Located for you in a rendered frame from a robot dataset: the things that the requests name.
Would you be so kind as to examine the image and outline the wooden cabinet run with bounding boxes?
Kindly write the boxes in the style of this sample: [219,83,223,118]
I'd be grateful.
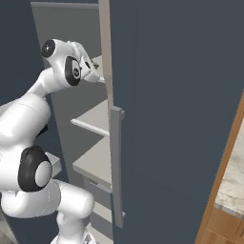
[194,91,244,244]

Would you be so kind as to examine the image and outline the dark blue fridge door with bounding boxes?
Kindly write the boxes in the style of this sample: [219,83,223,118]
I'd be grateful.
[0,0,70,244]

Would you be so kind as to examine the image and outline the grey freezer door handle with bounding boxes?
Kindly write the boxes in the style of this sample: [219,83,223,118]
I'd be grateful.
[109,106,126,230]

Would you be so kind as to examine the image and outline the grey freezer rack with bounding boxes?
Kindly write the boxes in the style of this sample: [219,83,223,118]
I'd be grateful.
[71,136,113,192]
[90,54,105,84]
[70,99,111,138]

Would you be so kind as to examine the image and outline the grey fridge door handle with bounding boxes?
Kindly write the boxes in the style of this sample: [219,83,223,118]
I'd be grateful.
[43,151,63,179]

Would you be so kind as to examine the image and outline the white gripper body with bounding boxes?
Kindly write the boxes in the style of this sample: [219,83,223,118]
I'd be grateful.
[79,56,106,85]

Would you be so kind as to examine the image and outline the dark blue freezer door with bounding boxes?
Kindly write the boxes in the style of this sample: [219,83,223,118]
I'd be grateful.
[97,0,244,244]

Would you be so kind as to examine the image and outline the grey freezer drawer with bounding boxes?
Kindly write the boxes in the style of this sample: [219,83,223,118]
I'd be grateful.
[82,175,114,240]

